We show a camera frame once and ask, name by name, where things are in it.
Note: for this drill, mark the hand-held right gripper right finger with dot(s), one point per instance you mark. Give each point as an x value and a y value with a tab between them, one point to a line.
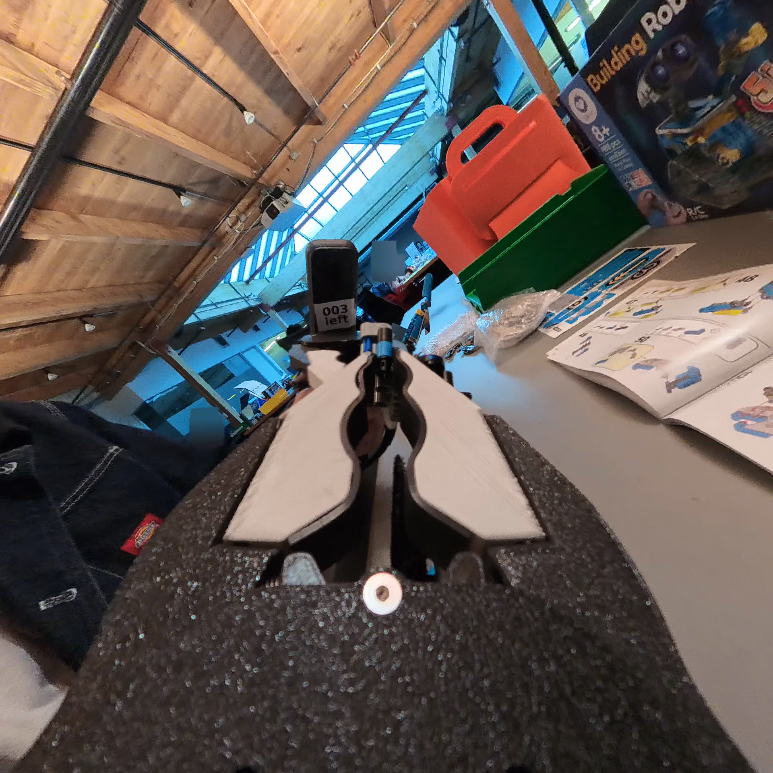
471	471

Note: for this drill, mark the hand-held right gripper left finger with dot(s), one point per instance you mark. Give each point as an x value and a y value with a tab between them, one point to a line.
296	471

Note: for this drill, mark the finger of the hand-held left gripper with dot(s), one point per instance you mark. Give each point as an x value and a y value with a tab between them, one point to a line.
435	372
317	375

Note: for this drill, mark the black gear brick assembly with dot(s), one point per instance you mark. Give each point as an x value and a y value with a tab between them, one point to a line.
383	375

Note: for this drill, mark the grey desk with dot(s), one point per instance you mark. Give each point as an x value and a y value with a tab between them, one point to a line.
628	507

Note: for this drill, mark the clear plastic bag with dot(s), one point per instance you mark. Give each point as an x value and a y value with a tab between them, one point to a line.
519	320
453	336

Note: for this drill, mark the blue built toy robot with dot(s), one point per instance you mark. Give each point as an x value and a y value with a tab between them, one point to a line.
419	308

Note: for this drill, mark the green plastic bin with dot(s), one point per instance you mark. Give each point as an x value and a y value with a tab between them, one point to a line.
556	248

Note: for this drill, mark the blue sticker sheet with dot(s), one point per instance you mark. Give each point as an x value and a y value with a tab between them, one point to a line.
616	284

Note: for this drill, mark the orange plastic tote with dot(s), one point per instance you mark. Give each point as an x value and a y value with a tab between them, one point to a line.
507	181

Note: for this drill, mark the person's denim jacket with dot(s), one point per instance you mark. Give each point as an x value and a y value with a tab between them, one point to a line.
73	507

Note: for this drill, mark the building instruction booklet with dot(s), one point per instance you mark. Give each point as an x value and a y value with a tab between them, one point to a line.
676	350

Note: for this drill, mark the person's white shirt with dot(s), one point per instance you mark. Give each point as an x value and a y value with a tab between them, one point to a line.
24	707

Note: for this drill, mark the toy kit box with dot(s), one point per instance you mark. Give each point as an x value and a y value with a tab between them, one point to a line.
676	97

